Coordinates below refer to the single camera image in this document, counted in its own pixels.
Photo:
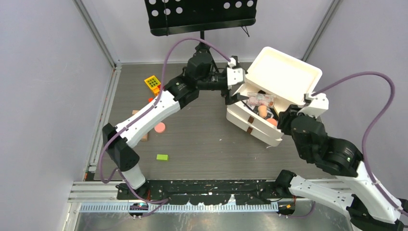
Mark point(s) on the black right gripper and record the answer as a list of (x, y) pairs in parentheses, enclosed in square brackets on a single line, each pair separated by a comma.
[(283, 116)]

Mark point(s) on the tan foundation bottle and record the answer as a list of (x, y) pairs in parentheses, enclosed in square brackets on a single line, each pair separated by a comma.
[(145, 137)]

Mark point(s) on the pink round puff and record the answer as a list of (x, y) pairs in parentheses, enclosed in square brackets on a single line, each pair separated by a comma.
[(272, 121), (160, 127)]

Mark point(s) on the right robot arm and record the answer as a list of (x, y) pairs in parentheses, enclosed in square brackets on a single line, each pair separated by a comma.
[(365, 206)]

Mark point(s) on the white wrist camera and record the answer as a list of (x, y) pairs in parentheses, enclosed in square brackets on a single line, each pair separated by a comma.
[(316, 105), (235, 73)]

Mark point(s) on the wooden knob figure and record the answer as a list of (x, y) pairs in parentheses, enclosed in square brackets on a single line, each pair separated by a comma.
[(262, 111)]

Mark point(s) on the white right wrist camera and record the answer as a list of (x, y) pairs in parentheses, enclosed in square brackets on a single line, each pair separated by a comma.
[(316, 105)]

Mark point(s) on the yellow green toy block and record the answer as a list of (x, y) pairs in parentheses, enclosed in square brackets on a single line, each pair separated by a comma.
[(152, 82)]

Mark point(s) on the clear false lashes pack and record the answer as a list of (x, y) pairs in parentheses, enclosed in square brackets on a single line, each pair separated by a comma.
[(259, 99)]

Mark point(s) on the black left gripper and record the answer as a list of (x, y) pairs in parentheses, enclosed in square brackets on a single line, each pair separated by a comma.
[(229, 99)]

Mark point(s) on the green rectangular block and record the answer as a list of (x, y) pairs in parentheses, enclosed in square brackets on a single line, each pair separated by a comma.
[(162, 157)]

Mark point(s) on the black music stand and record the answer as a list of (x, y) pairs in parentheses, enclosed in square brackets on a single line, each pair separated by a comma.
[(170, 17)]

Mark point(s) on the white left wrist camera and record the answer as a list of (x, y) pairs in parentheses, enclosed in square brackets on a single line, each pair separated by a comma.
[(235, 73)]

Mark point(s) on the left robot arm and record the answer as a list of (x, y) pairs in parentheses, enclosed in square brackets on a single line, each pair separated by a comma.
[(199, 74)]

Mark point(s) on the white drawer organizer box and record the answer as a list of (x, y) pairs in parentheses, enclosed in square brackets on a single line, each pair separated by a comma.
[(281, 75)]

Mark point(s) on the red orange toy block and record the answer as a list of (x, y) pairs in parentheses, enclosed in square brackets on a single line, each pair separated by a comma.
[(156, 91)]

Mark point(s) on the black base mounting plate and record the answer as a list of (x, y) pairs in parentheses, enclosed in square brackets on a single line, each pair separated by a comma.
[(207, 192)]

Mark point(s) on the white drawer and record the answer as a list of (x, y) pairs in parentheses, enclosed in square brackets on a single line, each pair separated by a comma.
[(271, 140), (239, 110)]

